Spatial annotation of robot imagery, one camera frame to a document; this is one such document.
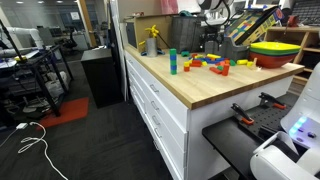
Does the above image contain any framed wall sign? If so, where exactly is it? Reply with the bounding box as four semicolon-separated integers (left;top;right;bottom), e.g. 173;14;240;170
69;11;81;21

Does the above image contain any black orange clamp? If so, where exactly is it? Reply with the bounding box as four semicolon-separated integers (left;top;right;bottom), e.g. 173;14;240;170
258;91;287;111
230;102;255;126

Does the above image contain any black frame desk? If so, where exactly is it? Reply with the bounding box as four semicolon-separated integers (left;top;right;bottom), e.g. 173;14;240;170
0;18;75;118

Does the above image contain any green plastic bowl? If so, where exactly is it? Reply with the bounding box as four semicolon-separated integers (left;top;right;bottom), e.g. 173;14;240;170
249;47;301;57

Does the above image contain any red floor mat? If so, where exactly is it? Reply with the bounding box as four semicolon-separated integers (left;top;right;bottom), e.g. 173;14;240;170
35;96;91;130

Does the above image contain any yellow hand tool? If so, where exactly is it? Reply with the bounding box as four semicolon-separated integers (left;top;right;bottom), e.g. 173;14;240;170
138;24;161;46

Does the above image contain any blue-handled tool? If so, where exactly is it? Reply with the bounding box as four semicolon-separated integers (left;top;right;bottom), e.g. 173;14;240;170
139;48;166;57

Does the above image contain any black cabinet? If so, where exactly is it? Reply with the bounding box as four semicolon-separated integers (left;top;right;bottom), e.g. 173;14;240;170
80;47;125;109

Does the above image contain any yellow plastic bowl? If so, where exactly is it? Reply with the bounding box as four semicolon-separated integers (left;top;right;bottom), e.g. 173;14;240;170
249;41;302;52

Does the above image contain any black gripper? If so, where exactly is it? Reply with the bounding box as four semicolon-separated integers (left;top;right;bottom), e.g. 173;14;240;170
204;35;222;57

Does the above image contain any metal cup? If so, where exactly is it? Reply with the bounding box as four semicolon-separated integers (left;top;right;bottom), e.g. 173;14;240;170
145;37;158;58

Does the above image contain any white cable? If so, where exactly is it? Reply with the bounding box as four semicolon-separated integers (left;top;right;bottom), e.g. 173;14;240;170
0;121;70;180

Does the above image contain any wooden blocks cardboard box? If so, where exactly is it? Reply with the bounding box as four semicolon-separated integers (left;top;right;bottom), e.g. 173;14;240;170
223;4;285;47

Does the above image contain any pink plastic sheet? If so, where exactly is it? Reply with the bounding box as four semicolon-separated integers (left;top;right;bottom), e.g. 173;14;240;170
160;0;180;15

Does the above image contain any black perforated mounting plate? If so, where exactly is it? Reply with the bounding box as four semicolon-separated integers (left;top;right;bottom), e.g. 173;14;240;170
233;96;303;143

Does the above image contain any teal cloth item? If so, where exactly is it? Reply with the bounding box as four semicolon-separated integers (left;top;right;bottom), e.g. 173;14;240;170
178;9;195;18

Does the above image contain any white bag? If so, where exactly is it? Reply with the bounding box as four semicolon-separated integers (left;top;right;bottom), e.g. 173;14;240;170
44;69;71;101

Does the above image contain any silver drawer handle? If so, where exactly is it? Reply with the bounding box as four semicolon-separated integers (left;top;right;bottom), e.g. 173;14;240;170
150;100;161;112
152;139;161;152
153;127;164;139
149;83;161;94
151;114;162;126

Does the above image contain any white power adapter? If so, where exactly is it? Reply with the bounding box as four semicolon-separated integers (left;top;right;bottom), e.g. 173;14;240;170
15;122;30;131

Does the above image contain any red plastic bowl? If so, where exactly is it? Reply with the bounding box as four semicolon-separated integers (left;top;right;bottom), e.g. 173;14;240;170
248;51;299;70

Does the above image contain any brown cardboard box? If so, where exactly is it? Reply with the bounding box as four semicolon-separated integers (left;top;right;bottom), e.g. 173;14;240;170
125;13;174;54

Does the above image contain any robot mounting stand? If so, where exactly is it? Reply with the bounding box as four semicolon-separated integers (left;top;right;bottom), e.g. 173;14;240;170
201;92;303;180

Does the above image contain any red shelf object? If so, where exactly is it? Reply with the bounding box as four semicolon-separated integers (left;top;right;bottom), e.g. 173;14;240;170
286;14;300;28

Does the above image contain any dark gray fabric basket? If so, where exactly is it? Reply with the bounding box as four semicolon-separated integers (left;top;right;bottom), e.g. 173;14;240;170
170;15;206;54

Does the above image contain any gray plastic bin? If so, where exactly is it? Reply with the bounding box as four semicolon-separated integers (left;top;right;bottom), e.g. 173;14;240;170
219;35;251;63

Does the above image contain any wooden shelf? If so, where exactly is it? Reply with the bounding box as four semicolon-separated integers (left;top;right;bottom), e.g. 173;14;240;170
264;25;320;86

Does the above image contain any black office chair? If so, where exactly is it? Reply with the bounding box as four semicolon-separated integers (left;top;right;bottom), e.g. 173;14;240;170
62;27;81;52

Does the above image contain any tall red cylinder block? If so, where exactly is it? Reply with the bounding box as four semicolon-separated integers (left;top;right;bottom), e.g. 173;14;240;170
221;63;231;77

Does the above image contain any white drawer cabinet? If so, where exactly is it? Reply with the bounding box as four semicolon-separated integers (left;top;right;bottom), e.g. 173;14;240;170
123;49;296;180

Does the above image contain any long yellow block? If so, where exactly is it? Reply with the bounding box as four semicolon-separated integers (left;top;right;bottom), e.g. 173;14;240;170
206;53;222;61

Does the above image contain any long red block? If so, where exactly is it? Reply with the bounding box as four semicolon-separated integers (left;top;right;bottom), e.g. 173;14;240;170
208;66;224;75

